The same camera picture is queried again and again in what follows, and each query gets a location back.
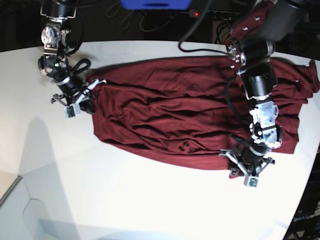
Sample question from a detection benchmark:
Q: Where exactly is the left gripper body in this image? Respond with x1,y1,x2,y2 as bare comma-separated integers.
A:
218,146,275,178

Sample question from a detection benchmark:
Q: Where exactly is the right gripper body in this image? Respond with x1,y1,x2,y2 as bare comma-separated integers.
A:
50,78,107,114

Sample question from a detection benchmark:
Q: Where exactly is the dark red t-shirt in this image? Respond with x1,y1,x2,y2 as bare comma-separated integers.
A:
86,4,320,180

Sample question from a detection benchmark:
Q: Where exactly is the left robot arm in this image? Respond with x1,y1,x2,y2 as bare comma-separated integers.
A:
189,0,320,185

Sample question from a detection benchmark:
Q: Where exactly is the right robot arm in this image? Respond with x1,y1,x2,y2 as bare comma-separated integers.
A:
38,0,106,118

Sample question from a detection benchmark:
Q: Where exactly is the blue box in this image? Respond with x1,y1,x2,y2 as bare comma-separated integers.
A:
120,0,191,10

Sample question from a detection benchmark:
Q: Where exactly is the black power strip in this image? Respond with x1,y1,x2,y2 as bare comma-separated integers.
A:
188,9,240,21

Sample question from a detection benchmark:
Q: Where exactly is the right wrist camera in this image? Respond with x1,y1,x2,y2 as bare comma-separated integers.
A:
63,103,82,119

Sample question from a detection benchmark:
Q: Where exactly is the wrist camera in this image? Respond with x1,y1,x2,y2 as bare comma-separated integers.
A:
244,175,259,188
63,103,82,119

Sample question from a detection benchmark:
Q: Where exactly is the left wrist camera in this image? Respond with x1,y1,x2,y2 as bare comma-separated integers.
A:
244,175,259,188

